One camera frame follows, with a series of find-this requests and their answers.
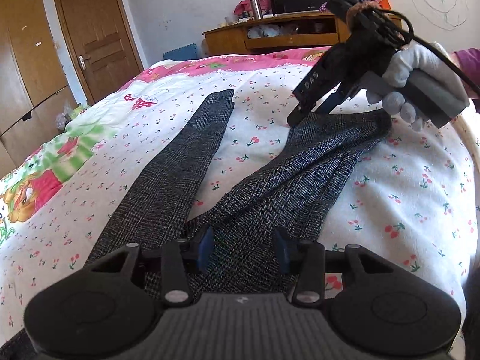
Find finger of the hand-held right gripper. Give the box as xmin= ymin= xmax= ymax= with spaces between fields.
xmin=319 ymin=87 xmax=357 ymax=115
xmin=287 ymin=102 xmax=315 ymax=127

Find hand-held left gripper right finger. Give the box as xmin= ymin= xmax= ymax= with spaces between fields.
xmin=273 ymin=227 xmax=403 ymax=306

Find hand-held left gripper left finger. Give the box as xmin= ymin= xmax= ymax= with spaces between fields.
xmin=84 ymin=227 xmax=215 ymax=306

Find grey plaid pants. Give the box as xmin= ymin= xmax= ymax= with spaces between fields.
xmin=88 ymin=89 xmax=392 ymax=293

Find person's right forearm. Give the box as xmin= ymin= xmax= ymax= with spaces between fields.
xmin=451 ymin=47 xmax=480 ymax=101

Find person's right hand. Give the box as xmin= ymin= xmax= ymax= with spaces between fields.
xmin=365 ymin=43 xmax=466 ymax=133

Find brown fuzzy band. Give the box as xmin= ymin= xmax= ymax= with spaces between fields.
xmin=346 ymin=3 xmax=381 ymax=25

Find white plastic bag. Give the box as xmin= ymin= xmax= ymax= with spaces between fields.
xmin=247 ymin=24 xmax=282 ymax=39

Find cherry print bedsheet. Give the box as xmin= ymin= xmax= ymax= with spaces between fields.
xmin=0 ymin=47 xmax=477 ymax=346

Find wooden desk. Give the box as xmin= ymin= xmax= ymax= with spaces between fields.
xmin=202 ymin=9 xmax=404 ymax=55

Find blue foam mat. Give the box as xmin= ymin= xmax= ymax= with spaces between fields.
xmin=163 ymin=43 xmax=200 ymax=62

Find plastic bags pile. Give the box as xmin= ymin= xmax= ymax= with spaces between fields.
xmin=55 ymin=103 xmax=89 ymax=133

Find wooden door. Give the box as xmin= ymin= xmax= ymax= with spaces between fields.
xmin=53 ymin=0 xmax=145 ymax=104

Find wooden wardrobe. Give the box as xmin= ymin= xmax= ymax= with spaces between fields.
xmin=0 ymin=0 xmax=90 ymax=179

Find black cable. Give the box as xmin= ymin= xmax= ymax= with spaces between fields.
xmin=333 ymin=0 xmax=480 ymax=95

